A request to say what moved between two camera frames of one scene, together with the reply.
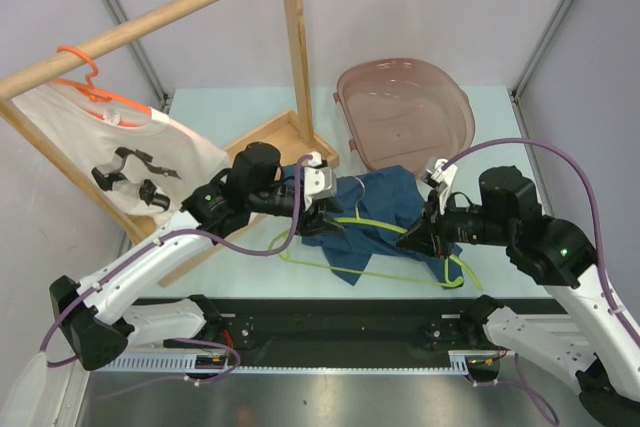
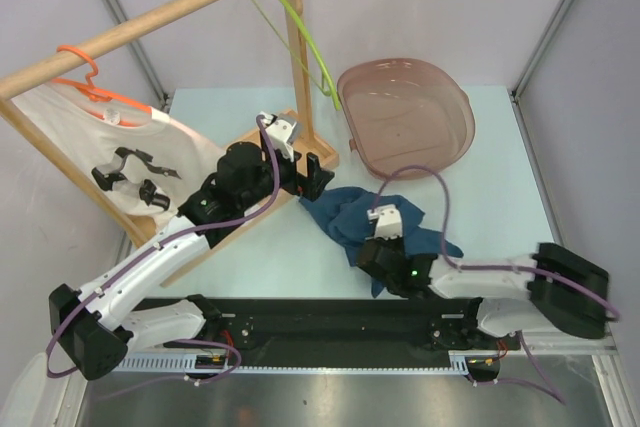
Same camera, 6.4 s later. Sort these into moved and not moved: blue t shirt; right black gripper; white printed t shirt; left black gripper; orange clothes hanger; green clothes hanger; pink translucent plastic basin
Moved: left black gripper; green clothes hanger; blue t shirt; right black gripper
Not moved: orange clothes hanger; white printed t shirt; pink translucent plastic basin
